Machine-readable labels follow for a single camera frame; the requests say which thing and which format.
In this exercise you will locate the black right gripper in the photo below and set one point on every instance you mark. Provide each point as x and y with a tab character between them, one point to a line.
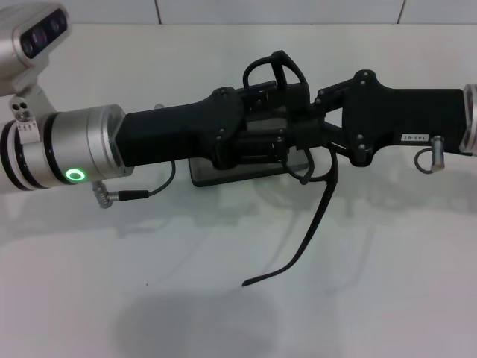
402	115

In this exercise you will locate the black glasses case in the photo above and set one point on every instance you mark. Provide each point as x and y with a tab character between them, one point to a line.
223	177

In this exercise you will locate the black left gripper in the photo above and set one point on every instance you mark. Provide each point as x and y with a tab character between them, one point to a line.
171	134

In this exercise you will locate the black glasses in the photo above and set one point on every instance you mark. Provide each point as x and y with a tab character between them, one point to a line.
332	169

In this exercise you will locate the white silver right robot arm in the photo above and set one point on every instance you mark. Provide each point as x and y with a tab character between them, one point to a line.
470	119

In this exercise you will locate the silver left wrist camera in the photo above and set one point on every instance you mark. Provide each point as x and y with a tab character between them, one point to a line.
22	41

